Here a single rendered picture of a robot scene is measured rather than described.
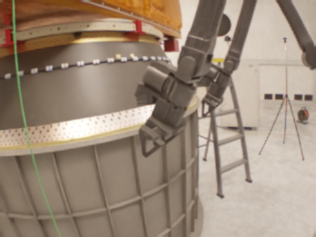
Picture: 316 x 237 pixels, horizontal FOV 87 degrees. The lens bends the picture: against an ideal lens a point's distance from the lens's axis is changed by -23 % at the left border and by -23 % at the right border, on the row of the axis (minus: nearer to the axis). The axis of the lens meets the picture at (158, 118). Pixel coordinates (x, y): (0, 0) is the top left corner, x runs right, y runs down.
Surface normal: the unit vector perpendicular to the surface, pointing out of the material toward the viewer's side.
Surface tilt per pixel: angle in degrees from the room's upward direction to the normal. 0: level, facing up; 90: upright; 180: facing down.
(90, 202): 90
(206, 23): 86
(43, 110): 62
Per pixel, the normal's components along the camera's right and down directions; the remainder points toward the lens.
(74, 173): 0.36, 0.18
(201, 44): -0.46, 0.25
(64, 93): 0.31, -0.29
